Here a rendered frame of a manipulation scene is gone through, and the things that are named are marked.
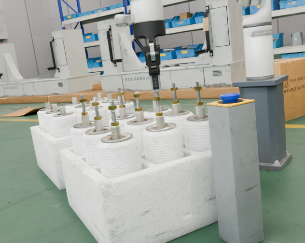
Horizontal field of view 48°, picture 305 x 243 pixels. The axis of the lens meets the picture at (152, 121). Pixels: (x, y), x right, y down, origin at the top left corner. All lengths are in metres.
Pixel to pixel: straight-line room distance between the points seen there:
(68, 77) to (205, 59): 1.70
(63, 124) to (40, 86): 3.17
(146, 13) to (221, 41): 2.16
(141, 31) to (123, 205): 0.38
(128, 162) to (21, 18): 7.58
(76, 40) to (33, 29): 4.21
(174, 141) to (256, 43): 0.51
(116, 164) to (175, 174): 0.14
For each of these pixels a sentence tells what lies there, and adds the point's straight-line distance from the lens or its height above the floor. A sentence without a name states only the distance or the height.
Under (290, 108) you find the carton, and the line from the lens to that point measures 1.91.
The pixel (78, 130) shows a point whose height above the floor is 0.25.
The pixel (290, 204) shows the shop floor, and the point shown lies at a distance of 0.99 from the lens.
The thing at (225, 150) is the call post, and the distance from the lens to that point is 0.71.
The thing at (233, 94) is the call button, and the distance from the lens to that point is 0.71.
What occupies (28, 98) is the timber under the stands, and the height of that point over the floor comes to 0.06.
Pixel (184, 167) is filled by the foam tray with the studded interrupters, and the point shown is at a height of 0.17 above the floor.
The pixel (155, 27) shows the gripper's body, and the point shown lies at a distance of 0.78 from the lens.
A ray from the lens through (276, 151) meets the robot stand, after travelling 1.22.
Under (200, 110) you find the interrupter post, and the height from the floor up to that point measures 0.27.
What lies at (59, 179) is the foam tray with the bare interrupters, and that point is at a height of 0.04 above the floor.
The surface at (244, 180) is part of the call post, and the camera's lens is 0.74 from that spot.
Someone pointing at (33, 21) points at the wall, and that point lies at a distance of 8.40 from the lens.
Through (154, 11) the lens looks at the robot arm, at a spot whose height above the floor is 0.52.
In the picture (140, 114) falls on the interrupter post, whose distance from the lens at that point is 0.93.
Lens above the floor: 0.43
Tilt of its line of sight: 11 degrees down
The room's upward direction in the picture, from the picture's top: 7 degrees counter-clockwise
